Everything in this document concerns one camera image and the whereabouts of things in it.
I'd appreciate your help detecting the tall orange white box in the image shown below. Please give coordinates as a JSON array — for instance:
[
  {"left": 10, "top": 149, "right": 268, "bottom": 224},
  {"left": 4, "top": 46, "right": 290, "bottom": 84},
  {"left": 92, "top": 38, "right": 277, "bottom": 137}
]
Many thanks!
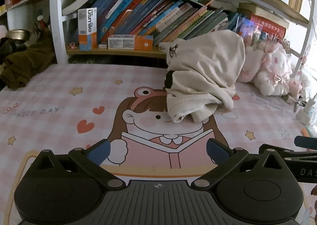
[{"left": 78, "top": 8, "right": 98, "bottom": 51}]

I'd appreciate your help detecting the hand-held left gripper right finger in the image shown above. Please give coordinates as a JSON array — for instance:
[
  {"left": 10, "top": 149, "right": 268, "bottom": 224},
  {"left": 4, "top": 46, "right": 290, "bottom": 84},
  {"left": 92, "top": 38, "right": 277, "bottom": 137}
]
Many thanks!
[{"left": 191, "top": 138, "right": 288, "bottom": 189}]

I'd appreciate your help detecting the olive brown cloth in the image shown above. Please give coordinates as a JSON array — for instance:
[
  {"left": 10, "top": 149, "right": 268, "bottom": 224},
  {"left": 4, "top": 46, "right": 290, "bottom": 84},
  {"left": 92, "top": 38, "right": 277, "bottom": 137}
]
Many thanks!
[{"left": 0, "top": 27, "right": 56, "bottom": 89}]

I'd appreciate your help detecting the pink plush toy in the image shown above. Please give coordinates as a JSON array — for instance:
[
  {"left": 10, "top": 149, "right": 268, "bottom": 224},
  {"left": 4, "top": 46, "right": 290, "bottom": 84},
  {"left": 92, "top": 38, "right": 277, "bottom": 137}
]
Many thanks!
[{"left": 241, "top": 42, "right": 301, "bottom": 95}]

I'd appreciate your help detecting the small white case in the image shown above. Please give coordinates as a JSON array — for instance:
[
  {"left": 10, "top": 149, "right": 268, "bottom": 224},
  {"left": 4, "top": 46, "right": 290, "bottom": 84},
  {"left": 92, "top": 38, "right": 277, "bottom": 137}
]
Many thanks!
[{"left": 158, "top": 42, "right": 174, "bottom": 52}]

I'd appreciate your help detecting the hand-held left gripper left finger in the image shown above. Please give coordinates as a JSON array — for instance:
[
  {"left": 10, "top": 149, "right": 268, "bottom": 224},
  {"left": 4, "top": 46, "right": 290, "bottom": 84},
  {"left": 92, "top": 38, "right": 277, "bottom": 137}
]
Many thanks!
[{"left": 31, "top": 139, "right": 127, "bottom": 189}]

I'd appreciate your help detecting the brass bowl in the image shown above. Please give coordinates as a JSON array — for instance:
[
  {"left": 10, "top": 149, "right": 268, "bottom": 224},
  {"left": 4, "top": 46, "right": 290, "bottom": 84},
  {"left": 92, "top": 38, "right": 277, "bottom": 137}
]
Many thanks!
[{"left": 5, "top": 29, "right": 31, "bottom": 41}]

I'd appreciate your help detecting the white and wood bookshelf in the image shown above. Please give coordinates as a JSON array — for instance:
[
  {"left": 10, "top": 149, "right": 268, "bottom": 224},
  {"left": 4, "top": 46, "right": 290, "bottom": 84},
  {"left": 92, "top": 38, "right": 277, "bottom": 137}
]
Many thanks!
[{"left": 0, "top": 0, "right": 314, "bottom": 64}]

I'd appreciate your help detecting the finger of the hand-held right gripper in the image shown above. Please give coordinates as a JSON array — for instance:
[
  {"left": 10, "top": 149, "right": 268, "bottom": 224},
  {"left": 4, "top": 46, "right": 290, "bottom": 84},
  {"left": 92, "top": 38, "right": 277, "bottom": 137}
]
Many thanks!
[
  {"left": 294, "top": 136, "right": 317, "bottom": 147},
  {"left": 259, "top": 144, "right": 317, "bottom": 163}
]

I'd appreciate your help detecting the long orange white box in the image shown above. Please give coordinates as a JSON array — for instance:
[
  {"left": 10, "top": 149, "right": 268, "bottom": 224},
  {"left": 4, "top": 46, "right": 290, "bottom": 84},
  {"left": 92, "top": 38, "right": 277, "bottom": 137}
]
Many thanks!
[{"left": 108, "top": 34, "right": 153, "bottom": 51}]

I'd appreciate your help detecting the cream t-shirt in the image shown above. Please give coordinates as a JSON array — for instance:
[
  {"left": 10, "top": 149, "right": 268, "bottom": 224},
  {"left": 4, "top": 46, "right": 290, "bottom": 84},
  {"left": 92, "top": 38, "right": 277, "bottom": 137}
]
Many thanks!
[{"left": 163, "top": 30, "right": 246, "bottom": 124}]

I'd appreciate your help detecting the red patterned box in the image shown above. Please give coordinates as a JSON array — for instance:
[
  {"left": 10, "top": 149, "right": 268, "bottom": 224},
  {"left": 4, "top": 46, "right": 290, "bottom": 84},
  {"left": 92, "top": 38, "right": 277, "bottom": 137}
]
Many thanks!
[{"left": 250, "top": 13, "right": 286, "bottom": 42}]

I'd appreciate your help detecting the pink checked cartoon desk mat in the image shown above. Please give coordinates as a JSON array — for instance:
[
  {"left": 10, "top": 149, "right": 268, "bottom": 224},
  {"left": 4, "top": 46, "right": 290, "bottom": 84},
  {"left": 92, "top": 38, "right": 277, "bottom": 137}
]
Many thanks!
[{"left": 0, "top": 63, "right": 317, "bottom": 225}]

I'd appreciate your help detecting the row of books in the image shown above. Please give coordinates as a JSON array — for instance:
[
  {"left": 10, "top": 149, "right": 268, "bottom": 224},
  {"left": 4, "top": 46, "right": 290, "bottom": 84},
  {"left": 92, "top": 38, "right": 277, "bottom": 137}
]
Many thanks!
[{"left": 62, "top": 0, "right": 248, "bottom": 47}]

